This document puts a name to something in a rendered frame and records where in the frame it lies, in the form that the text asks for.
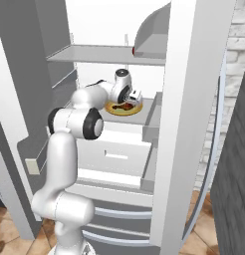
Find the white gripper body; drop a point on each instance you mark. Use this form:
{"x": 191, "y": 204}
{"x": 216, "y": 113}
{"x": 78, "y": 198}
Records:
{"x": 137, "y": 99}

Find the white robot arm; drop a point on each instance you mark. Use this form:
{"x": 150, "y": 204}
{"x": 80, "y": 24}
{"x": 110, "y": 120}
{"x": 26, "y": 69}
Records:
{"x": 61, "y": 159}

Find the brown chicken drumstick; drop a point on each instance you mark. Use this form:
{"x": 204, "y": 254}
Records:
{"x": 122, "y": 106}

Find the short grey fridge shelf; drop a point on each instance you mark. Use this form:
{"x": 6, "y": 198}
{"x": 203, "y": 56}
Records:
{"x": 127, "y": 119}

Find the white fridge crisper drawer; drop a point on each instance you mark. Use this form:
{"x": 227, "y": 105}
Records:
{"x": 121, "y": 156}

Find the long grey fridge shelf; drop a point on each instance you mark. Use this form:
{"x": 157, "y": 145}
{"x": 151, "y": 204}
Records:
{"x": 94, "y": 54}

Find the grey fridge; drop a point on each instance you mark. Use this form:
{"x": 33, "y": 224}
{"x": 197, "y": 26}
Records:
{"x": 127, "y": 205}

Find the yellow plate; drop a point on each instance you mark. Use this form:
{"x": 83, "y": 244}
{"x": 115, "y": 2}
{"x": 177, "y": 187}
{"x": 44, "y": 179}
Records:
{"x": 134, "y": 110}

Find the small red object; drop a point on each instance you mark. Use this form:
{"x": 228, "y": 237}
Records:
{"x": 133, "y": 50}

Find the curved grey door compartment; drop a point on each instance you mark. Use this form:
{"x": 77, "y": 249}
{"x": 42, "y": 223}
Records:
{"x": 154, "y": 36}

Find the beige block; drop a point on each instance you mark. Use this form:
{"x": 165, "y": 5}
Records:
{"x": 32, "y": 166}

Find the dark grey cabinet panel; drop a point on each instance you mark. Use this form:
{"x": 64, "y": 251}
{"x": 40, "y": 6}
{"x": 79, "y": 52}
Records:
{"x": 232, "y": 186}

